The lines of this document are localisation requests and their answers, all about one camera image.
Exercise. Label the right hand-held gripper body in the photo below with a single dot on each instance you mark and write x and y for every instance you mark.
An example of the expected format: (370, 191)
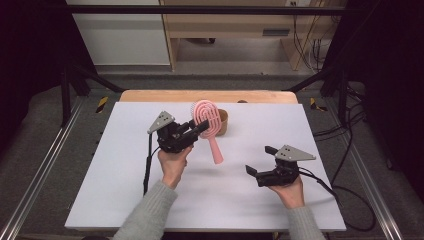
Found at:
(280, 173)

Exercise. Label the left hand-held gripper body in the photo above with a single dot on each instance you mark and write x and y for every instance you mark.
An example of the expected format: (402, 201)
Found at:
(171, 138)

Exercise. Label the brown cup with small figure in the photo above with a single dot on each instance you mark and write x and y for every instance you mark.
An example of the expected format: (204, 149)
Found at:
(224, 126)

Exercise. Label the pink hairbrush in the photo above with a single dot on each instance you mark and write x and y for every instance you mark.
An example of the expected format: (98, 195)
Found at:
(216, 153)

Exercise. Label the person's right hand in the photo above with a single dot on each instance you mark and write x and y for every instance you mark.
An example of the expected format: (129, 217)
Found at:
(290, 196)

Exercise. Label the person's left hand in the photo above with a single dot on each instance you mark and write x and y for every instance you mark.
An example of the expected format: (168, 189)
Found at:
(173, 166)

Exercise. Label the black metal stand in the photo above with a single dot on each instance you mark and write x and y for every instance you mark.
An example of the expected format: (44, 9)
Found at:
(342, 96)
(65, 96)

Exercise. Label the light wooden desk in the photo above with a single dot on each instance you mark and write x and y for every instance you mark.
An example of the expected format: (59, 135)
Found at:
(233, 25)

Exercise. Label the white cabinet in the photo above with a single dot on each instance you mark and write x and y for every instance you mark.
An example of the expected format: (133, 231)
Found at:
(123, 36)

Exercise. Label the black horizontal bar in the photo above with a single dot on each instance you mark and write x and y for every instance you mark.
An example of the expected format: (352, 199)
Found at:
(200, 9)

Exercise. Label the black curtain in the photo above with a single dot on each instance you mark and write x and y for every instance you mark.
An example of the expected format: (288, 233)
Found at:
(30, 60)
(393, 66)

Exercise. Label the aluminium rail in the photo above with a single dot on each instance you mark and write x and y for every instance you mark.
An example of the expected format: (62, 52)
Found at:
(373, 190)
(36, 173)

